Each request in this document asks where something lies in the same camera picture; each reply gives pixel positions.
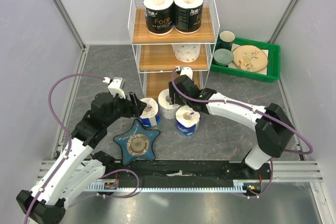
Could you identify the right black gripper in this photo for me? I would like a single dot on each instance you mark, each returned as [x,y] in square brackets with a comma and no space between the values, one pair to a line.
[171,91]

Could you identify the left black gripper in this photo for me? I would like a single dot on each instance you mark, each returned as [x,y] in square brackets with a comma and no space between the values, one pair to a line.
[136,107]

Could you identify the blue paper roll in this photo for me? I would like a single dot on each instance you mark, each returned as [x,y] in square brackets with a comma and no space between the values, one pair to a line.
[150,116]
[187,120]

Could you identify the white floral paper roll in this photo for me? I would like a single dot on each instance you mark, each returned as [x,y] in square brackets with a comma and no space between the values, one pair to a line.
[167,109]
[186,52]

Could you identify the black paper roll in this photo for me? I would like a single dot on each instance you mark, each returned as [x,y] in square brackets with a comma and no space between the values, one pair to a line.
[159,16]
[188,15]

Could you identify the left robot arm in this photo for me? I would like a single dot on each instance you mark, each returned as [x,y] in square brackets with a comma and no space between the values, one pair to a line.
[48,200]

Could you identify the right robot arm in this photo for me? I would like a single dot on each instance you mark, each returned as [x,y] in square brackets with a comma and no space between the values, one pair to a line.
[272,127]

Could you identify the blue star-shaped dish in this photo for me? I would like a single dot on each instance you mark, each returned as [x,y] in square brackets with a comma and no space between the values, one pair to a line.
[137,142]

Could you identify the green ceramic bowl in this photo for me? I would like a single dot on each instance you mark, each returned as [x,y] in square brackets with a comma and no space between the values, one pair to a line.
[223,57]

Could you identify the dark green cup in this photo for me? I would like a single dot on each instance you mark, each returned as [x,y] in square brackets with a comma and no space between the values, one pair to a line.
[226,39]

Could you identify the bird pattern ceramic plate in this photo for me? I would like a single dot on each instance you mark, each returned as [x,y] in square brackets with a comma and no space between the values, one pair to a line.
[250,58]

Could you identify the green plastic tray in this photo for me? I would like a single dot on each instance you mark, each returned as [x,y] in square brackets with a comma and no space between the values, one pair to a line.
[270,74]

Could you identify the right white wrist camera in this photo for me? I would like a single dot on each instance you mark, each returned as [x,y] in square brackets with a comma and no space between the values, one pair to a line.
[184,71]

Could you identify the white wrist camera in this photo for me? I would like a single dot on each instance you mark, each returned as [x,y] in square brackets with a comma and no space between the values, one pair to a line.
[184,71]
[115,86]

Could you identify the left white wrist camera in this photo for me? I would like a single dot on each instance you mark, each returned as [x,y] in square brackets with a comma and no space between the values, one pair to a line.
[115,86]

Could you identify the white wire three-tier shelf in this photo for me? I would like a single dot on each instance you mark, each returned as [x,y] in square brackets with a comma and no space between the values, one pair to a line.
[154,56]

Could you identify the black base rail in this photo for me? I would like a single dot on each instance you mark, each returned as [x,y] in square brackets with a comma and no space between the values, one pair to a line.
[179,173]

